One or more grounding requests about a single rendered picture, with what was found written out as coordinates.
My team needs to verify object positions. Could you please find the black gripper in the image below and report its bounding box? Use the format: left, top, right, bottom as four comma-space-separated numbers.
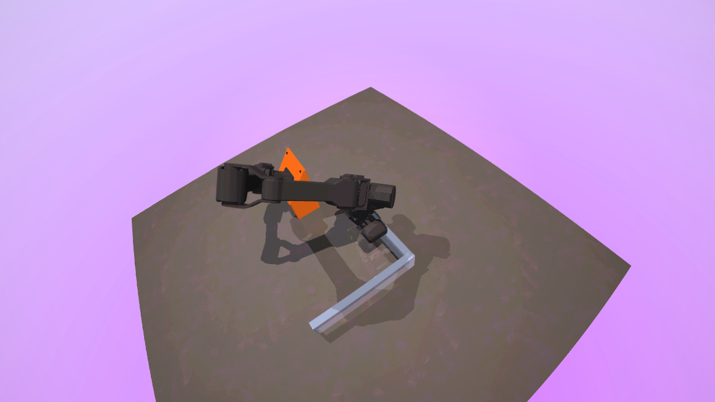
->
344, 205, 388, 243

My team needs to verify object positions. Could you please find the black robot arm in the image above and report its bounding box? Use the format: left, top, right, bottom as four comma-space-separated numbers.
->
216, 162, 396, 215

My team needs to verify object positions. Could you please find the clear l-shaped low wall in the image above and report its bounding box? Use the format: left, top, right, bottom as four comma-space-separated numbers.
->
315, 235, 415, 333

